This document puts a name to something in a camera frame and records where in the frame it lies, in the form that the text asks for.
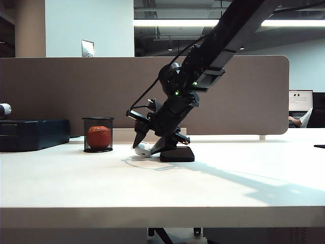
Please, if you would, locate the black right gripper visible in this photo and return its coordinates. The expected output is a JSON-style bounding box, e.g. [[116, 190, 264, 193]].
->
[[133, 92, 202, 155]]

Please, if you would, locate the white wireless earbuds case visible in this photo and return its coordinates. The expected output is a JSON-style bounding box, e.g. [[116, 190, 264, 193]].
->
[[132, 142, 154, 159]]

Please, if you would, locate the dark blue plastic case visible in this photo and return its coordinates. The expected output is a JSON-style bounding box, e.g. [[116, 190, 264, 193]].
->
[[0, 118, 71, 153]]

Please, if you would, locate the black smartphone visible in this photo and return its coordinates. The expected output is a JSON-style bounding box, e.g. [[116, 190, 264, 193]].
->
[[159, 146, 196, 163]]

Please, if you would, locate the orange ball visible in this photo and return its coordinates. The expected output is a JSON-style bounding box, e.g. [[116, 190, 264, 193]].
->
[[87, 125, 112, 150]]

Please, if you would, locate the black mesh pen holder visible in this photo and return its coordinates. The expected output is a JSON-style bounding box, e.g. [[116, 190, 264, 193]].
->
[[81, 116, 115, 154]]

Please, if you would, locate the black stand leg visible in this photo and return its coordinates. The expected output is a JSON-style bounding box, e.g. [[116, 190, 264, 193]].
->
[[147, 227, 176, 244]]

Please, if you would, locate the brown desk divider panel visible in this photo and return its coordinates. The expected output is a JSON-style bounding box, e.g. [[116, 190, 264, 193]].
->
[[0, 55, 290, 136]]

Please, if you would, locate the white ceiling light strip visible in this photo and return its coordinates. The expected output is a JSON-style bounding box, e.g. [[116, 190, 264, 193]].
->
[[134, 19, 325, 27]]

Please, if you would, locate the white cylinder object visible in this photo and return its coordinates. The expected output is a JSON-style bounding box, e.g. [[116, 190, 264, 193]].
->
[[0, 102, 12, 119]]

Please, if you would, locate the white computer monitor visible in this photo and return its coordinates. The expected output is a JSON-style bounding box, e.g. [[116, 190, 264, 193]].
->
[[288, 89, 314, 112]]

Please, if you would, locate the person in white shirt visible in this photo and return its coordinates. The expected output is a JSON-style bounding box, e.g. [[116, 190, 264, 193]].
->
[[288, 108, 314, 129]]

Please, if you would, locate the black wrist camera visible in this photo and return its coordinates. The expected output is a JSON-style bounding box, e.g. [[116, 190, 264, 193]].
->
[[125, 98, 161, 121]]

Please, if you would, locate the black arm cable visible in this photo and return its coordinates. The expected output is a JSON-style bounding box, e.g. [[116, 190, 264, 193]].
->
[[131, 34, 206, 110]]

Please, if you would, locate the silver wall plate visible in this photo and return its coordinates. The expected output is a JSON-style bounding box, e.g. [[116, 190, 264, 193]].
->
[[81, 39, 95, 58]]

